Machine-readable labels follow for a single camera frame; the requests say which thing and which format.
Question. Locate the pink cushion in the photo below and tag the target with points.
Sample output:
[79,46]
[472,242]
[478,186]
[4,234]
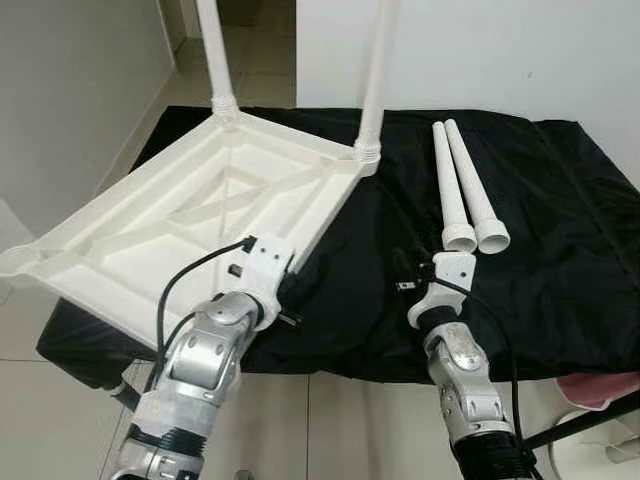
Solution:
[600,388]

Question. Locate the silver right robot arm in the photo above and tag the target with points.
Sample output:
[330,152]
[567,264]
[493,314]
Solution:
[465,380]

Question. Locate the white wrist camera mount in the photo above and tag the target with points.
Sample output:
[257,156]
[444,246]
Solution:
[452,270]
[268,265]

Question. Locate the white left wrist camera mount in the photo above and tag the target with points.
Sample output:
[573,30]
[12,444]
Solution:
[268,265]

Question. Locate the white round plastic base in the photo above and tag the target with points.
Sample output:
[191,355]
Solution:
[600,455]

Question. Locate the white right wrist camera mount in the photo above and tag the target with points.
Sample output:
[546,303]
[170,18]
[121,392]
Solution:
[452,270]

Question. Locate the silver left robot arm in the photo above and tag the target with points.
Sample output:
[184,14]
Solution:
[200,360]

